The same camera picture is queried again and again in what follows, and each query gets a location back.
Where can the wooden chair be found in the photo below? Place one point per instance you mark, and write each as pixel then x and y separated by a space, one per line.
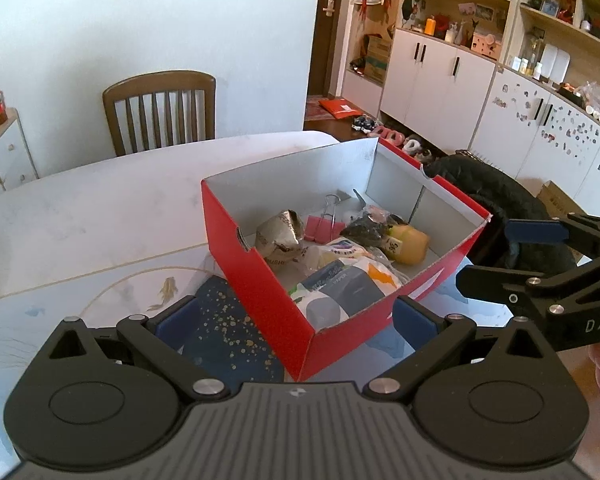
pixel 160 85

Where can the white marble desktop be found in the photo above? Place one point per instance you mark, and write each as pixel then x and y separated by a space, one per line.
pixel 105 210

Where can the pink binder clip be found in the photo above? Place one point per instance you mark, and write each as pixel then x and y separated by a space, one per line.
pixel 320 227

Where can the yellow plush toy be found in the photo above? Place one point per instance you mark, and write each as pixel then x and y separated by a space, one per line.
pixel 410 245

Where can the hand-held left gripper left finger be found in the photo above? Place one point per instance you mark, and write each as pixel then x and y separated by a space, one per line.
pixel 177 324

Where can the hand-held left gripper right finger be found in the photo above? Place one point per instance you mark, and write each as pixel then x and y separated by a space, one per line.
pixel 414 324

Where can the brown cardboard box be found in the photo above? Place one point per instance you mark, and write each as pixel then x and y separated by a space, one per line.
pixel 557 202

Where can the white wall cabinet unit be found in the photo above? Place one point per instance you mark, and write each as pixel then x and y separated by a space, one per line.
pixel 440 70

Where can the pink slippers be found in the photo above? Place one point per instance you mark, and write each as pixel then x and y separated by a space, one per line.
pixel 387 136

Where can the dark clear plastic packet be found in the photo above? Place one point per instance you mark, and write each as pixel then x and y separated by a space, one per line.
pixel 367 232

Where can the red cardboard box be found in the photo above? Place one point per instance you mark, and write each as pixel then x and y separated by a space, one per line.
pixel 260 300

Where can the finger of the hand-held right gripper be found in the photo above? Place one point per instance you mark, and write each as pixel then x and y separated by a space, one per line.
pixel 535 231
pixel 490 285

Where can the black padded jacket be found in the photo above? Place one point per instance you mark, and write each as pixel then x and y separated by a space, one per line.
pixel 490 185

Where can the white grey tissue pack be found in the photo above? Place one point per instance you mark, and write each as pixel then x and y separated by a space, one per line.
pixel 330 300

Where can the blueberry print snack packet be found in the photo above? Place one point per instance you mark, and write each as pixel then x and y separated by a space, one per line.
pixel 342 249

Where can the gold foil packet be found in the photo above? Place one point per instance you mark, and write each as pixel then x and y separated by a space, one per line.
pixel 280 235

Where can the white sideboard cabinet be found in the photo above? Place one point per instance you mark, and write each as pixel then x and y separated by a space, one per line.
pixel 5 160

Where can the dark blue speckled mat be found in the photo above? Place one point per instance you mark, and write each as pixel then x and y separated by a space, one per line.
pixel 220 325

